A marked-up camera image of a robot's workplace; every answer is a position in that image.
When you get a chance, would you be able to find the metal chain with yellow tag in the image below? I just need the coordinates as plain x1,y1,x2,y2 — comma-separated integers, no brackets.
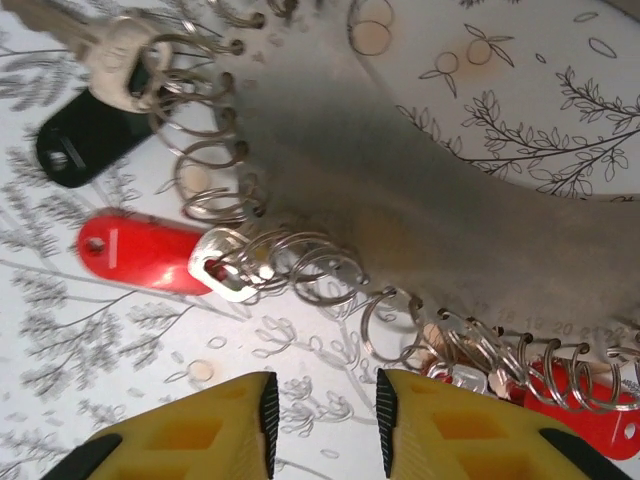
219,0,640,361

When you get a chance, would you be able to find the floral patterned table covering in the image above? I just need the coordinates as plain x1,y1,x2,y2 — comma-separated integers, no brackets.
0,0,640,480

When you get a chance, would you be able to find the steel split ring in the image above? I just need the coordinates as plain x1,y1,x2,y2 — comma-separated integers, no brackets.
360,287,426,362
287,244,371,306
182,187,266,224
173,140,251,201
542,339,596,414

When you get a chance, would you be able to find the red plastic key tag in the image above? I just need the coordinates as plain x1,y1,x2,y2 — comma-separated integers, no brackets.
74,213,216,297
519,362,640,461

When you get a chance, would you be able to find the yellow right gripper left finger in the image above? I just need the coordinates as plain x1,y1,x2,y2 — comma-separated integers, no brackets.
47,370,281,480

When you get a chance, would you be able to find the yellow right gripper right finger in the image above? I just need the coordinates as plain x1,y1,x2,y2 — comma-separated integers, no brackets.
374,368,639,480

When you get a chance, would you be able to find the black plastic key tag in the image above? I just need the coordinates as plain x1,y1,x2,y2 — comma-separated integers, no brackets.
34,89,154,190

